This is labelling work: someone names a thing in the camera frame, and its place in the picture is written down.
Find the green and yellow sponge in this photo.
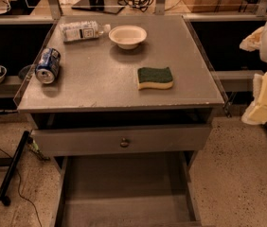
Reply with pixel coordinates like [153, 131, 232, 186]
[137, 67, 173, 90]

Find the grey top drawer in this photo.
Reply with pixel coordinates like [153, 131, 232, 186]
[32, 124, 211, 156]

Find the grey drawer cabinet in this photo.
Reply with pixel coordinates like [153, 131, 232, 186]
[16, 14, 225, 227]

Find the round brass drawer knob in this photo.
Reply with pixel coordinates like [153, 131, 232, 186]
[120, 138, 130, 148]

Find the grey open middle drawer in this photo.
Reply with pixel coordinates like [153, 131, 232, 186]
[50, 152, 202, 227]

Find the white paper bowl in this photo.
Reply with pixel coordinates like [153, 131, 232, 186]
[109, 26, 147, 50]

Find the black monitor stand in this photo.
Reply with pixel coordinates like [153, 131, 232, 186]
[71, 0, 124, 14]

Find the clear plastic water bottle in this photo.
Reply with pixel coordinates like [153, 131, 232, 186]
[60, 21, 111, 43]

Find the blue soda can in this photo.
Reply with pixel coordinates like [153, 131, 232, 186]
[35, 47, 61, 84]

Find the black bar on floor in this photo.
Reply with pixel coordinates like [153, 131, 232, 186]
[0, 131, 29, 206]

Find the black floor cable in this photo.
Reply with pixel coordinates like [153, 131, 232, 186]
[0, 120, 44, 227]

